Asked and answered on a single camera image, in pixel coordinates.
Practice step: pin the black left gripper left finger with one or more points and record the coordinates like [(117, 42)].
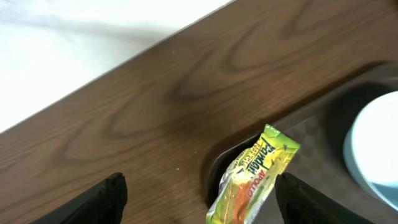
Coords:
[(101, 204)]

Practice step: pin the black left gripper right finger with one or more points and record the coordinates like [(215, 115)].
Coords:
[(300, 203)]

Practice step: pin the green yellow snack wrapper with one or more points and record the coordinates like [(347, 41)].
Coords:
[(250, 177)]

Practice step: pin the light blue bowl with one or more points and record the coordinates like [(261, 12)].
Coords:
[(370, 149)]

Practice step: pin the dark brown serving tray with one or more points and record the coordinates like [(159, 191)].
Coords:
[(320, 128)]

